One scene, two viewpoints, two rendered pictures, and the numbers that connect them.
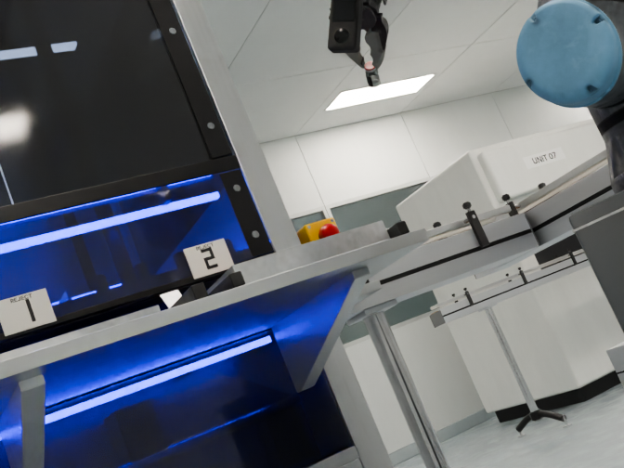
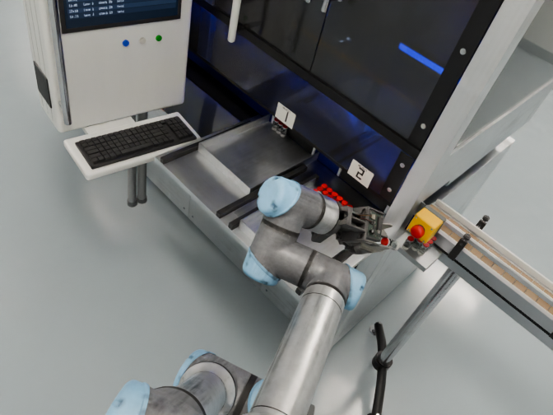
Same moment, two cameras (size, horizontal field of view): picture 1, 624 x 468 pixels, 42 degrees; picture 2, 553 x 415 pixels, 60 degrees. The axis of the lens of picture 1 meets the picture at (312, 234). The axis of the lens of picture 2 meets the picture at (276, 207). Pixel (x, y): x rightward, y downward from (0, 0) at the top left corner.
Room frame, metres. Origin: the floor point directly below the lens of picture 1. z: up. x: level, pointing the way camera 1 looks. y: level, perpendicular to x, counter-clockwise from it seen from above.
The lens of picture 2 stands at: (0.76, -0.77, 1.95)
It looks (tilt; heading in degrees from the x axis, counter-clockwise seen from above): 45 degrees down; 64
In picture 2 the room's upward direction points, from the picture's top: 17 degrees clockwise
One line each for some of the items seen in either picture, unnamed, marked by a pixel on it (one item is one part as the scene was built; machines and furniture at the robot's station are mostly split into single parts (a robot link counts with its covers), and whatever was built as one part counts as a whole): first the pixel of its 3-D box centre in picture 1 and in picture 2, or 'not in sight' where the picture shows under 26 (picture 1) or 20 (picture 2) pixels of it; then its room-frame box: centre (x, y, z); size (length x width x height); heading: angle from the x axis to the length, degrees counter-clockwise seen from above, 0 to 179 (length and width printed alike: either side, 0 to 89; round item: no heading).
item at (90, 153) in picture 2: not in sight; (138, 139); (0.84, 0.60, 0.82); 0.40 x 0.14 x 0.02; 23
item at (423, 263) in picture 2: (339, 302); (420, 247); (1.68, 0.00, 0.87); 0.14 x 0.13 x 0.02; 30
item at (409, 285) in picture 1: (407, 260); (514, 278); (1.91, -0.18, 0.92); 0.69 x 0.15 x 0.16; 120
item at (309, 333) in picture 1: (329, 335); not in sight; (1.38, 0.04, 0.80); 0.34 x 0.03 x 0.13; 30
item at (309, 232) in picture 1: (318, 241); (425, 224); (1.64, -0.01, 1.00); 0.08 x 0.07 x 0.07; 30
